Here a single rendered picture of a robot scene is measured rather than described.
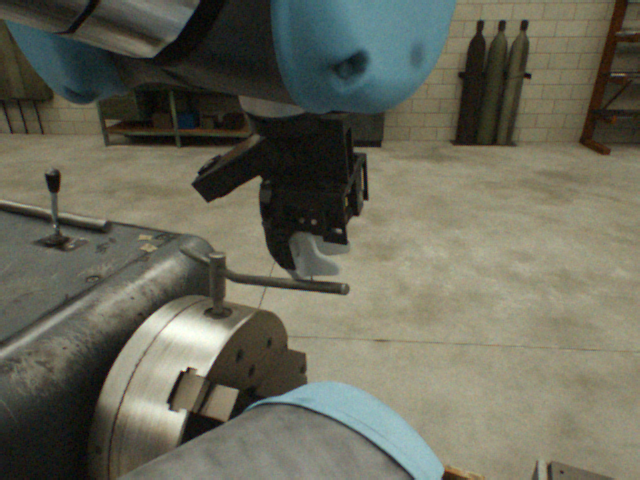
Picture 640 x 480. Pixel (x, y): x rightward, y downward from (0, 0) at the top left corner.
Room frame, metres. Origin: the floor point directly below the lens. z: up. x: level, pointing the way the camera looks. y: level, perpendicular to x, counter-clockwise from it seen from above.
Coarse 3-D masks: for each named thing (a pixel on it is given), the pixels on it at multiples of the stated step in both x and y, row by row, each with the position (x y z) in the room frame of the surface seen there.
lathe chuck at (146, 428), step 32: (192, 320) 0.50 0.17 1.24; (224, 320) 0.50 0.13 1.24; (256, 320) 0.53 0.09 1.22; (160, 352) 0.45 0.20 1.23; (192, 352) 0.44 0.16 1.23; (224, 352) 0.45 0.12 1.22; (256, 352) 0.52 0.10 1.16; (160, 384) 0.41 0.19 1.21; (224, 384) 0.44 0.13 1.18; (256, 384) 0.51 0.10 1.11; (128, 416) 0.39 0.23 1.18; (160, 416) 0.38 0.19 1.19; (192, 416) 0.38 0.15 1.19; (128, 448) 0.37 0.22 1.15; (160, 448) 0.36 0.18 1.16
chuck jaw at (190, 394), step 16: (192, 384) 0.41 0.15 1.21; (208, 384) 0.42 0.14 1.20; (176, 400) 0.40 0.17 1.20; (192, 400) 0.39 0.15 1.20; (208, 400) 0.40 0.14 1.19; (224, 400) 0.40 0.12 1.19; (240, 400) 0.40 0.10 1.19; (256, 400) 0.43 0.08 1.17; (208, 416) 0.39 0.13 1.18; (224, 416) 0.38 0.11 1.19
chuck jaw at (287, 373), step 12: (288, 348) 0.60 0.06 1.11; (276, 360) 0.57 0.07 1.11; (288, 360) 0.57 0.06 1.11; (300, 360) 0.57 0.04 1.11; (276, 372) 0.54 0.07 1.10; (288, 372) 0.54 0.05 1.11; (300, 372) 0.57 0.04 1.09; (264, 384) 0.52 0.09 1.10; (276, 384) 0.52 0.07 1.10; (288, 384) 0.52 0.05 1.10; (300, 384) 0.52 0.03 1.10; (252, 396) 0.51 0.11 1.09; (264, 396) 0.50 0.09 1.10; (276, 396) 0.50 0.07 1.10
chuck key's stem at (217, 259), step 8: (216, 256) 0.52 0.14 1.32; (224, 256) 0.53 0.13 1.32; (216, 264) 0.52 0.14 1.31; (224, 264) 0.53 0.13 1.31; (216, 272) 0.52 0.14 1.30; (216, 280) 0.52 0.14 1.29; (224, 280) 0.52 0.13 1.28; (216, 288) 0.51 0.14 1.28; (224, 288) 0.52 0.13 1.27; (216, 296) 0.51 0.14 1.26; (224, 296) 0.52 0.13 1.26; (216, 304) 0.51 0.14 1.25; (216, 312) 0.51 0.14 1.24
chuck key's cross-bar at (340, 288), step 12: (180, 252) 0.60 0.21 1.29; (192, 252) 0.57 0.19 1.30; (204, 264) 0.54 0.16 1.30; (228, 276) 0.50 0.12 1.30; (240, 276) 0.48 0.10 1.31; (252, 276) 0.47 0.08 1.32; (264, 276) 0.46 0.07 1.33; (288, 288) 0.42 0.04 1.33; (300, 288) 0.40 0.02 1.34; (312, 288) 0.39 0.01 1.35; (324, 288) 0.38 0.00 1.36; (336, 288) 0.37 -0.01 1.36; (348, 288) 0.37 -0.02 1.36
